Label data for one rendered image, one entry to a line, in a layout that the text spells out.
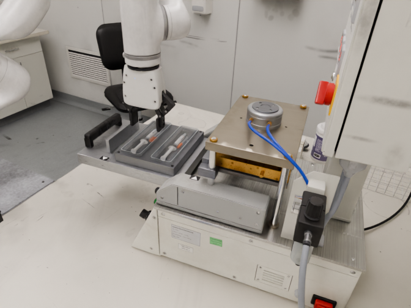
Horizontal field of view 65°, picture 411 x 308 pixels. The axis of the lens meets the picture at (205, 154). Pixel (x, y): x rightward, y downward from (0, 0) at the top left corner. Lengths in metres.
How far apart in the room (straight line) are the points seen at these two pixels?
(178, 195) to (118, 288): 0.27
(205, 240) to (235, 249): 0.07
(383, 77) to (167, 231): 0.56
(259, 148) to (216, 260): 0.31
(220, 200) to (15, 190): 0.75
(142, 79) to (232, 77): 1.73
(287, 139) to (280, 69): 1.67
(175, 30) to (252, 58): 1.64
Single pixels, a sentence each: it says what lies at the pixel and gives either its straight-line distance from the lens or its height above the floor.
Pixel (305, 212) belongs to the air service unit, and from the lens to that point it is 0.54.
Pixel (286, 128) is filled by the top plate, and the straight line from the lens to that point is 0.74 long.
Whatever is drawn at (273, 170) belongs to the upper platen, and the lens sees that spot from 0.68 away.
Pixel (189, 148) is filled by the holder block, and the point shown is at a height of 0.99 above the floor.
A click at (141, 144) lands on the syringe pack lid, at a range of 0.85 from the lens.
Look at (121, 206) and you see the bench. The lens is 1.05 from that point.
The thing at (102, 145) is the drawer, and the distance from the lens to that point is 0.93.
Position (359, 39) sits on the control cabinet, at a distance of 0.51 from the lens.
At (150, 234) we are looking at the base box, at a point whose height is 0.83.
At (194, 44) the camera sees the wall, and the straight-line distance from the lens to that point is 2.55.
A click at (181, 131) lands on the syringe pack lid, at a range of 0.90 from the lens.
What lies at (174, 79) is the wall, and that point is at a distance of 2.73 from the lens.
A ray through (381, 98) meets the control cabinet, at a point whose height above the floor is 1.27.
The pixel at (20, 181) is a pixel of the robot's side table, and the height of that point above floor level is 0.75.
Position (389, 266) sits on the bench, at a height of 0.75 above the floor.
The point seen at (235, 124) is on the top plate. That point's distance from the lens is 0.72.
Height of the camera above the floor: 1.44
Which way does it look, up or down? 33 degrees down
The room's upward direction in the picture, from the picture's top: 3 degrees clockwise
